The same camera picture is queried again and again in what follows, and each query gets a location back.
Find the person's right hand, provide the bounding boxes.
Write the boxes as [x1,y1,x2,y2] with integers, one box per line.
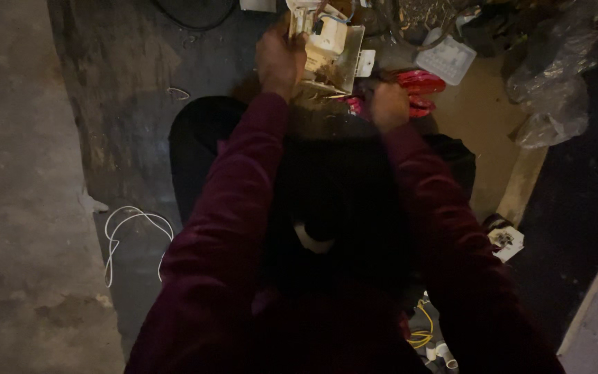
[370,82,412,134]

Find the person's left hand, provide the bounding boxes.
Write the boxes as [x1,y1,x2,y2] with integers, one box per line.
[255,20,310,100]

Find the white plastic electrical unit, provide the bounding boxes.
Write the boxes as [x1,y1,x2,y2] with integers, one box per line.
[286,0,377,98]

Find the red handled pliers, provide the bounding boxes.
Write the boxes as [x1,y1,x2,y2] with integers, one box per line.
[346,70,447,119]

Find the black round object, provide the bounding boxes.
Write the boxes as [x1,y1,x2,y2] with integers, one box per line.
[153,0,237,31]

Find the clear plastic bag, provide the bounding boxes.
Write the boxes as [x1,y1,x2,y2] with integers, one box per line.
[505,0,598,150]

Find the white socket plate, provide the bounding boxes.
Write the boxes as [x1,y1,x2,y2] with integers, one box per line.
[487,225,525,264]

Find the white plastic pipe fitting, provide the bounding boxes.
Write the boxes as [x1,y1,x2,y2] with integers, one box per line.
[426,341,459,371]

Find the heap of wires and debris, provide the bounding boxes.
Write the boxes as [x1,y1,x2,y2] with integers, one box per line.
[351,0,492,53]

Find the white cable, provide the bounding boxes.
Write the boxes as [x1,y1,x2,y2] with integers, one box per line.
[104,206,175,288]

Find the yellow wire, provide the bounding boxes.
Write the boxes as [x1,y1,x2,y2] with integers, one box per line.
[407,299,435,350]

